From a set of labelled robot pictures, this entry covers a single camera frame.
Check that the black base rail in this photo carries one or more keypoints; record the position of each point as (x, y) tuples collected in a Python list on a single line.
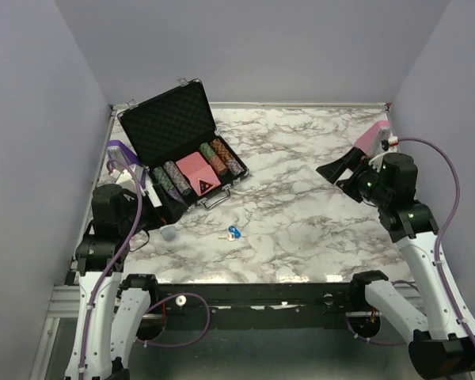
[(244, 306)]

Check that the green poker chip stack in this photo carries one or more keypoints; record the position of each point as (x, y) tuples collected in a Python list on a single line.
[(207, 151)]

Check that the brown poker chip stack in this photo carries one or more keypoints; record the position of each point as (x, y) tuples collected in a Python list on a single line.
[(218, 165)]

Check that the pink playing card deck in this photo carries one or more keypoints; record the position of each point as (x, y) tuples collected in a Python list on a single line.
[(199, 172)]

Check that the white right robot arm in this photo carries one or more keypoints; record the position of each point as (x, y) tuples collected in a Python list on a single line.
[(441, 337)]

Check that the blue key tag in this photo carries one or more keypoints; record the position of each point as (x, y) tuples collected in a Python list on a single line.
[(234, 233)]

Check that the orange poker chip stack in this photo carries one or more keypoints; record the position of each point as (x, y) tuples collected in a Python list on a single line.
[(220, 149)]

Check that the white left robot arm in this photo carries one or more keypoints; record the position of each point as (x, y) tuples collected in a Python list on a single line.
[(111, 305)]

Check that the poker chip row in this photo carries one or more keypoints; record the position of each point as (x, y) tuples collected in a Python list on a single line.
[(165, 181), (177, 178)]

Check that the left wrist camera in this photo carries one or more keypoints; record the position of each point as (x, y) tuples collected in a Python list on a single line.
[(123, 178)]

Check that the grey poker chip stack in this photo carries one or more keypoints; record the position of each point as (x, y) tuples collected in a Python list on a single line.
[(234, 167)]

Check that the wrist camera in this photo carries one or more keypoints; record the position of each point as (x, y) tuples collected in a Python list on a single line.
[(123, 178), (384, 143)]

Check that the poker chip row left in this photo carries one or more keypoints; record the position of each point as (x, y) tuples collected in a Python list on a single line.
[(165, 181)]

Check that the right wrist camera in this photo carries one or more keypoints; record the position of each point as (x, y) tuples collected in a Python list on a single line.
[(384, 143)]

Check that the black poker chip case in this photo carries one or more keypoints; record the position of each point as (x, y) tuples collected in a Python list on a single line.
[(173, 125)]

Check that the pink metronome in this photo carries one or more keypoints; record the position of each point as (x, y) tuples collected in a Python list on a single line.
[(370, 142)]

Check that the purple metronome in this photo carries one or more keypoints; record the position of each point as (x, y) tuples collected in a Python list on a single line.
[(118, 152)]

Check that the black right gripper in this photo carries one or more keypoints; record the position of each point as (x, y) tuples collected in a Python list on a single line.
[(356, 160)]

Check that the small grey cap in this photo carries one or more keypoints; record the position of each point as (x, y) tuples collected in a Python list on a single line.
[(168, 233)]

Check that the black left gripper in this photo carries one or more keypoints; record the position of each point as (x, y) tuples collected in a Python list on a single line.
[(170, 210)]

